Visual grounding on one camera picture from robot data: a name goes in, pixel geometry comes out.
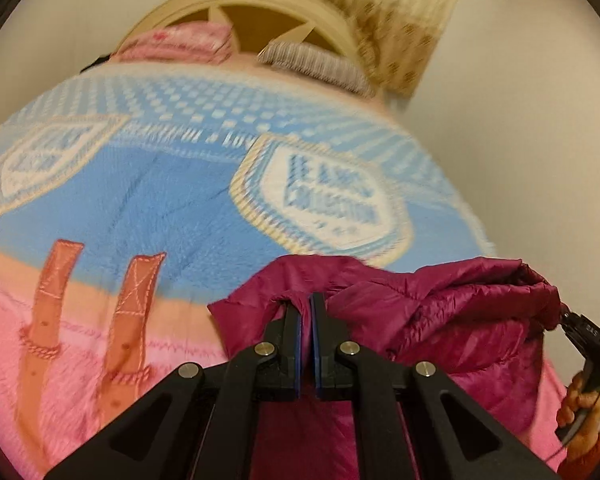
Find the person's right forearm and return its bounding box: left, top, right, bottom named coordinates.
left=564, top=432, right=600, bottom=478

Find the beige patterned window curtain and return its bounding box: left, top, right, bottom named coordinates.
left=240, top=0, right=473, bottom=97

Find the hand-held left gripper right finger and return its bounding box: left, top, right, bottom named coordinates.
left=309, top=292, right=561, bottom=480

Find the striped pillow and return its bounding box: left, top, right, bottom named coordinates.
left=257, top=41, right=377, bottom=99

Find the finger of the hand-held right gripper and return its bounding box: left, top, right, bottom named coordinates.
left=560, top=311, right=600, bottom=362

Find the person's right hand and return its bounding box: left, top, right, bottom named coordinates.
left=556, top=370, right=600, bottom=461

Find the folded pink floral quilt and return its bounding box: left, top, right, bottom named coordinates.
left=112, top=22, right=234, bottom=67

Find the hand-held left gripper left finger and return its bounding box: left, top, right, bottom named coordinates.
left=44, top=292, right=304, bottom=480

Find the pink and blue printed blanket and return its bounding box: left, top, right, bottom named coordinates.
left=0, top=67, right=570, bottom=480

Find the magenta puffer jacket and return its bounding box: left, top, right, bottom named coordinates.
left=207, top=255, right=565, bottom=480

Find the cream wooden headboard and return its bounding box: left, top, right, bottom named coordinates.
left=122, top=0, right=366, bottom=63

